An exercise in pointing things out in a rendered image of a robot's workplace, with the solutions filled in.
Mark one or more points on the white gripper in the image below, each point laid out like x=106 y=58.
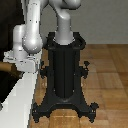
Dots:
x=24 y=61

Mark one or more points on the black robot pedestal mount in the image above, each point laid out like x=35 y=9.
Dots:
x=65 y=76

